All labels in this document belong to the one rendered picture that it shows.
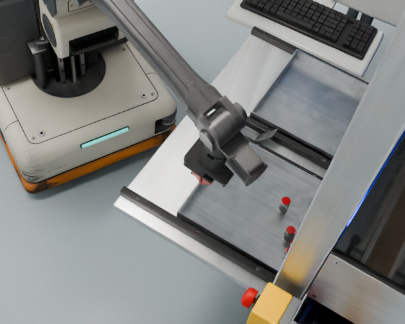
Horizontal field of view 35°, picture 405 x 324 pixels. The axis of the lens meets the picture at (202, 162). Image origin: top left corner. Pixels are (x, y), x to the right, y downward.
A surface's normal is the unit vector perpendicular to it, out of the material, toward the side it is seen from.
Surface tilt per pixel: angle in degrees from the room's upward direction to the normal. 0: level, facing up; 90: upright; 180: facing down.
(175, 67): 24
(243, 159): 19
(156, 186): 0
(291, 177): 0
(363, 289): 90
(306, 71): 0
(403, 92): 90
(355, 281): 90
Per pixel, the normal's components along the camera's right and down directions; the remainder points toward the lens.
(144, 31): 0.11, -0.15
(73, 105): 0.10, -0.54
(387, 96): -0.51, 0.69
